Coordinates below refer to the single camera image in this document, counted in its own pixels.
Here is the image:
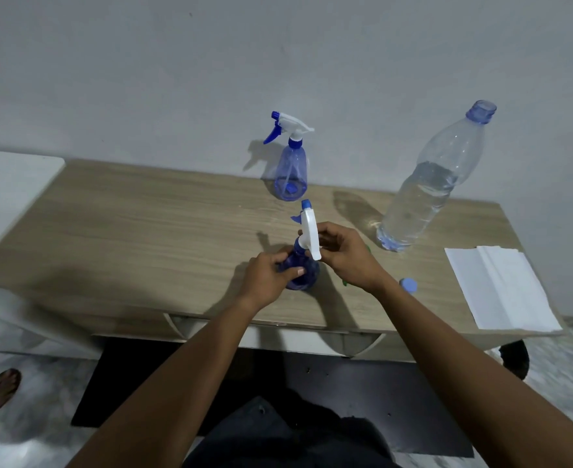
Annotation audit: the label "person's right hand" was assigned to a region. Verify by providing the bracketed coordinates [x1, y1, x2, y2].
[316, 221, 391, 294]

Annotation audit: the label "person's left hand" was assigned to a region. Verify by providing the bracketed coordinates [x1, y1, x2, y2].
[238, 249, 307, 312]

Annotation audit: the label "dark blue spray bottle body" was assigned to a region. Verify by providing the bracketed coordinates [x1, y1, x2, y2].
[277, 236, 321, 291]

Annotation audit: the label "white trigger sprayer head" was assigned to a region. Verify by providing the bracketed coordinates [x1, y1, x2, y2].
[290, 200, 323, 262]

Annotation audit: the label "person's left forearm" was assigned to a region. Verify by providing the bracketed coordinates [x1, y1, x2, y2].
[67, 297, 264, 468]

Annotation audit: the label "person's right forearm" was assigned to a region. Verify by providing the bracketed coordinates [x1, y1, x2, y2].
[372, 279, 573, 468]

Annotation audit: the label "green plastic item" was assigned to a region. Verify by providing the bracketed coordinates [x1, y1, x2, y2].
[341, 244, 372, 287]

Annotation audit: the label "blue spray bottle with trigger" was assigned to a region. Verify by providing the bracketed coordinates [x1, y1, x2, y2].
[263, 111, 315, 202]

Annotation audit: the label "large clear water bottle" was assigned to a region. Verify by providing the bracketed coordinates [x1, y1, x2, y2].
[376, 99, 498, 253]

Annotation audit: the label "person's dark trousers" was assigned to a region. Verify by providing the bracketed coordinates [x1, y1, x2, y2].
[183, 389, 402, 468]

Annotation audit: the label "wooden desk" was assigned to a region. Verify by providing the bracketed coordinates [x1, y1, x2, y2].
[0, 158, 567, 364]

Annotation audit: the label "white folded paper towel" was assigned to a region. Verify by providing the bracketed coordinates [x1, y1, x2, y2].
[444, 246, 563, 333]

